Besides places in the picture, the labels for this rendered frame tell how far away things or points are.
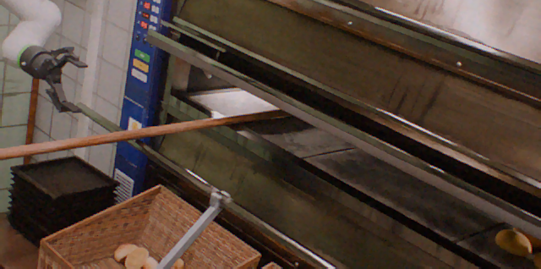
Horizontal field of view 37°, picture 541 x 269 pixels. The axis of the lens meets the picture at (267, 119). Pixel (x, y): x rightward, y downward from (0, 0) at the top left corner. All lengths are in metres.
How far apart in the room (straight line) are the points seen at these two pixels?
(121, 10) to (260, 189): 0.94
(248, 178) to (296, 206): 0.22
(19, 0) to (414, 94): 1.21
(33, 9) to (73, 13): 0.83
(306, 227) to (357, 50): 0.58
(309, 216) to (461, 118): 0.64
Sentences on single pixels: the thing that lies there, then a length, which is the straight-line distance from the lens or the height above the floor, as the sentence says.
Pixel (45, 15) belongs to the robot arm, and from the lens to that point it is 2.60.
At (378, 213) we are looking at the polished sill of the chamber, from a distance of 2.32.
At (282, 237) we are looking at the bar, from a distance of 2.05.
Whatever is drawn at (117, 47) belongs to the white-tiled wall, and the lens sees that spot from 3.16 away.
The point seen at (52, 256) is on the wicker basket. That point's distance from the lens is 2.74.
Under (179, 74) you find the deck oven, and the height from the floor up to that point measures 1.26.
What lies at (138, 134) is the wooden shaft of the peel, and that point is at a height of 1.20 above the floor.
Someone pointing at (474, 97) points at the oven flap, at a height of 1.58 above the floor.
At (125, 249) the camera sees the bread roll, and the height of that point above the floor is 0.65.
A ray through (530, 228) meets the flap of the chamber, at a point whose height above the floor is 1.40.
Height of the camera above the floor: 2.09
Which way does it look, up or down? 19 degrees down
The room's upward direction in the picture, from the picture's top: 12 degrees clockwise
